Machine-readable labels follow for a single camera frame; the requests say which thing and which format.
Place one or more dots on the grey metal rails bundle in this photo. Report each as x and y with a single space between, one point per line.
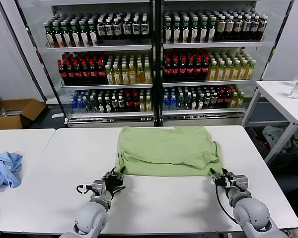
10 112

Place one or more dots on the right wrist camera box silver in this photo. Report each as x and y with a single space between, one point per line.
242 182

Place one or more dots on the dark drink bottle white label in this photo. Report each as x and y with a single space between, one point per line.
109 29
117 29
136 29
127 29
246 29
262 28
101 29
238 29
254 28
144 28

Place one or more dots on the dark drink bottle beige label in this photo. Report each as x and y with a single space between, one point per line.
221 29
229 29

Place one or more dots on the small yellow juice bottle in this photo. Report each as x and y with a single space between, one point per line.
148 105
241 101
234 101
142 105

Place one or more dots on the small dark bottle white cap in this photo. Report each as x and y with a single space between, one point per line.
201 102
194 102
207 101
114 105
108 106
121 105
214 101
101 106

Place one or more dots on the small clear green bottle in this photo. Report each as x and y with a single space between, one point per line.
94 105
88 105
180 102
187 102

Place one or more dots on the cola bottle red cap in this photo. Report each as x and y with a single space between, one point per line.
198 70
70 74
93 74
77 74
175 70
183 70
167 70
206 70
191 70
85 74
101 74
62 74

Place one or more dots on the yellow juice bottle white cap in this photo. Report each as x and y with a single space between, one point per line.
235 74
220 74
125 77
250 73
110 78
212 74
228 74
243 73
148 77
132 77
140 77
117 78

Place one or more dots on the small white floor item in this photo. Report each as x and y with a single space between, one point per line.
57 115

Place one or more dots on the small blue water bottle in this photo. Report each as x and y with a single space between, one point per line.
166 102
173 102
73 105
81 105

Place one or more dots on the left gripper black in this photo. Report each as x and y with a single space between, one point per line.
114 185

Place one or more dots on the glass cooler door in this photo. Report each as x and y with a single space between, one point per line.
34 62
275 24

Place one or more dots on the crumpled light blue shirt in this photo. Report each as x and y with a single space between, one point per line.
5 171

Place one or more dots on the green polo shirt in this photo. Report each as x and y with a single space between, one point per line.
164 148

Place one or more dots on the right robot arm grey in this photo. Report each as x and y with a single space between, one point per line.
250 215

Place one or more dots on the white side table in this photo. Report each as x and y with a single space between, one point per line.
275 94

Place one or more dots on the open cardboard box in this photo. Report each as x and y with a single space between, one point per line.
5 122

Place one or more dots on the dark tea bottle green cap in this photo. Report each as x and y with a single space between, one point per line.
203 33
49 37
84 37
194 33
66 37
93 37
176 33
211 33
58 37
168 33
75 37
185 33

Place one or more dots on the small dark bottle red cap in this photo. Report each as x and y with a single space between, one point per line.
135 104
128 104
221 100
228 100

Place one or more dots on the white cooler shelf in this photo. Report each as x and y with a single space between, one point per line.
106 86
203 111
109 114
213 44
99 47
208 83

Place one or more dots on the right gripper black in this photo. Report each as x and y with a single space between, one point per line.
226 185

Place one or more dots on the grey white cloth pile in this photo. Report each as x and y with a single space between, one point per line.
273 135

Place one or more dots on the open beverage cooler cabinet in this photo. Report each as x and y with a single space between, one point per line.
203 121
109 122

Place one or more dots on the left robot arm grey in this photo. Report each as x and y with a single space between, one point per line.
92 218

